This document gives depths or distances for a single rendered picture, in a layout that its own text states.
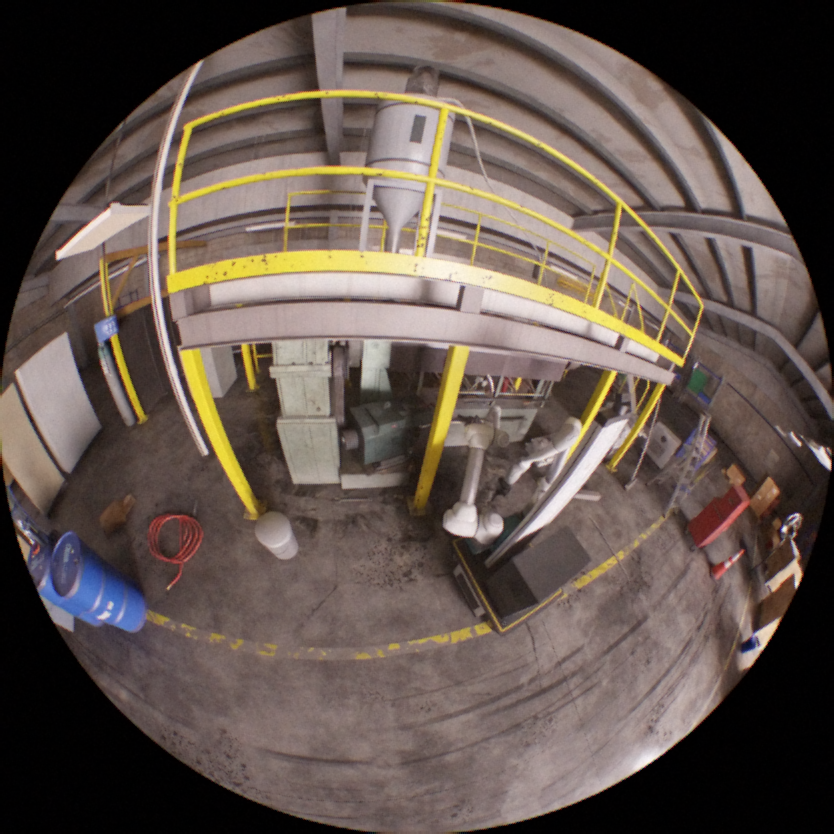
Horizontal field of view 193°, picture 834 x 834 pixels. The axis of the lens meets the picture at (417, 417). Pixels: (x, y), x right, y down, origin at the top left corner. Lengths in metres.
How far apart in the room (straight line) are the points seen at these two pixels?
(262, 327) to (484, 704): 2.94
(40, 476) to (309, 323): 5.26
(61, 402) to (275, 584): 4.79
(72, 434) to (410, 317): 5.71
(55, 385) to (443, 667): 6.26
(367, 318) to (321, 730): 2.77
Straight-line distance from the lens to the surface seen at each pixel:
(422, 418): 2.27
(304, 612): 2.22
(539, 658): 2.53
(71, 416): 5.77
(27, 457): 5.52
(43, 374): 5.55
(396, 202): 2.25
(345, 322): 1.37
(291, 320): 1.40
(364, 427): 2.04
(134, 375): 5.30
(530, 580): 1.58
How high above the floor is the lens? 2.13
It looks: 36 degrees down
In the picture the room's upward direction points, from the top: 10 degrees clockwise
